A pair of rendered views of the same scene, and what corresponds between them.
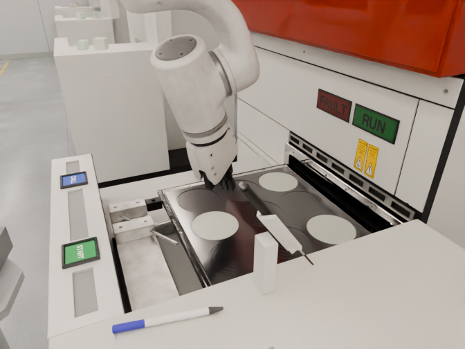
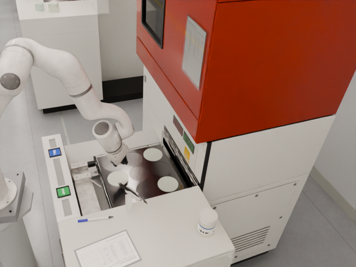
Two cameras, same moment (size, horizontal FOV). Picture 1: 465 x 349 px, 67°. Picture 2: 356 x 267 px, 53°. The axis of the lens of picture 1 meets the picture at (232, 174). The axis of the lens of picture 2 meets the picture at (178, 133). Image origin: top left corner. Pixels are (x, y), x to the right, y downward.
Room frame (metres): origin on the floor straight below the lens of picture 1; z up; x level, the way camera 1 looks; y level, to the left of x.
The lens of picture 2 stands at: (-0.56, -0.17, 2.17)
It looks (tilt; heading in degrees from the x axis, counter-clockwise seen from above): 39 degrees down; 357
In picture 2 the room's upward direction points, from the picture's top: 6 degrees clockwise
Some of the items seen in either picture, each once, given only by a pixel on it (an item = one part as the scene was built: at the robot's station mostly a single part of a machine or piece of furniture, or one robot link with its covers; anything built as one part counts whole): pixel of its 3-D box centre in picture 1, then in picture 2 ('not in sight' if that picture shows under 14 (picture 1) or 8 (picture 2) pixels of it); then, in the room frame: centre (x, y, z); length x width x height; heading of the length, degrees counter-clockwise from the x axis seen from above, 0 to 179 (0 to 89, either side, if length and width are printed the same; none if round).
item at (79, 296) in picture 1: (84, 242); (61, 182); (0.56, 0.30, 0.89); 0.55 x 0.09 x 0.14; 24
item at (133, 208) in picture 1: (127, 209); (79, 166); (0.66, 0.24, 0.89); 0.08 x 0.03 x 0.03; 114
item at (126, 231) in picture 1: (133, 229); (82, 177); (0.59, 0.21, 0.89); 0.08 x 0.03 x 0.03; 114
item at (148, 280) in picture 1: (142, 264); (86, 194); (0.52, 0.17, 0.87); 0.36 x 0.08 x 0.03; 24
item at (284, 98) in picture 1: (302, 120); (169, 122); (0.91, -0.19, 1.02); 0.82 x 0.03 x 0.40; 24
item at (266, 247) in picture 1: (276, 246); (132, 198); (0.37, -0.06, 1.03); 0.06 x 0.04 x 0.13; 114
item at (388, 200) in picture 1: (338, 167); (179, 153); (0.74, -0.25, 0.96); 0.44 x 0.01 x 0.02; 24
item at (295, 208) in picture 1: (260, 214); (139, 174); (0.64, -0.06, 0.90); 0.34 x 0.34 x 0.01; 24
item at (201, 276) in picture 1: (180, 235); (103, 182); (0.57, 0.10, 0.90); 0.38 x 0.01 x 0.01; 24
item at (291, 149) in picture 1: (333, 192); (177, 162); (0.74, -0.25, 0.89); 0.44 x 0.02 x 0.10; 24
